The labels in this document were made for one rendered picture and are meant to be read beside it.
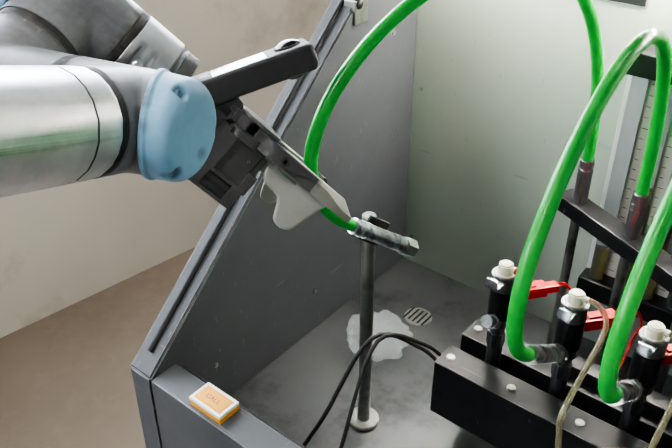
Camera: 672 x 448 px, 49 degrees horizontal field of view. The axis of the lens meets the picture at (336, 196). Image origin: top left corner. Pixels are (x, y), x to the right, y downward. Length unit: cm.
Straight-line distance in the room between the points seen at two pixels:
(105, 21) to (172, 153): 18
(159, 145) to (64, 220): 201
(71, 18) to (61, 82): 18
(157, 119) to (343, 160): 58
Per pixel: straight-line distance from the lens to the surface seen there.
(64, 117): 45
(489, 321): 83
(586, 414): 86
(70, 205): 248
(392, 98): 111
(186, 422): 91
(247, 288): 98
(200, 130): 52
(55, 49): 62
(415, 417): 103
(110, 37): 64
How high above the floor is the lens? 158
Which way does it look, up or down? 31 degrees down
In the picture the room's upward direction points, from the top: straight up
